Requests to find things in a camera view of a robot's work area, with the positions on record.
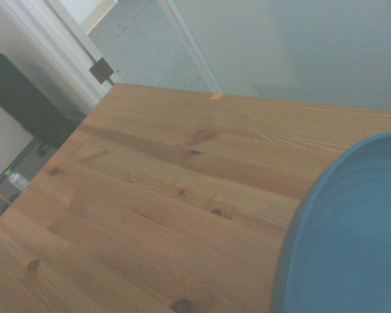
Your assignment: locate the dark door hinge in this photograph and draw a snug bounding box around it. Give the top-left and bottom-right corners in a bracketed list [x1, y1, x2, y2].
[88, 57, 116, 85]

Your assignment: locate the teal round plate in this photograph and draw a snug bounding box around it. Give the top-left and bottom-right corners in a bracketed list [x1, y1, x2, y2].
[271, 130, 391, 313]

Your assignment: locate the white door frame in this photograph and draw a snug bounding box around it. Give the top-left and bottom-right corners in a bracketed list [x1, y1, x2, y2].
[0, 0, 223, 113]

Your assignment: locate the clear plastic bottle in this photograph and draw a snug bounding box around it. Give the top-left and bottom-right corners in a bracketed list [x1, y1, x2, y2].
[5, 170, 30, 190]

